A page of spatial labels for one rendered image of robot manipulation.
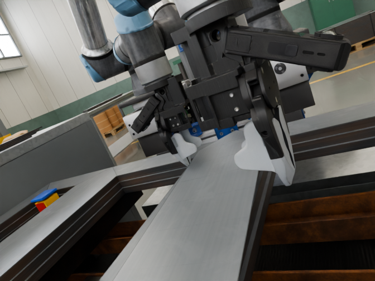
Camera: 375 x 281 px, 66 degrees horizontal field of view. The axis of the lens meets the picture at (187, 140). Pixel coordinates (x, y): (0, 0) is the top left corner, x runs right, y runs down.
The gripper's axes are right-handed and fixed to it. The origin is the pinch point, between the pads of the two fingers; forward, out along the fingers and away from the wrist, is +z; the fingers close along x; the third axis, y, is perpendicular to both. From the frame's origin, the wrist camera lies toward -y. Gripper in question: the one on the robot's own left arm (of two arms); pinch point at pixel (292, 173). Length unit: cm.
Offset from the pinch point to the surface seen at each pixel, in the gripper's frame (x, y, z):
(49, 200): -20, 78, 6
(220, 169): -18.0, 17.6, 5.8
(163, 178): -26.9, 38.7, 9.1
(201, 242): 3.7, 13.4, 6.2
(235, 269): 8.4, 7.2, 6.2
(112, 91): -891, 771, -25
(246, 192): -7.8, 9.5, 6.0
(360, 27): -618, -56, 43
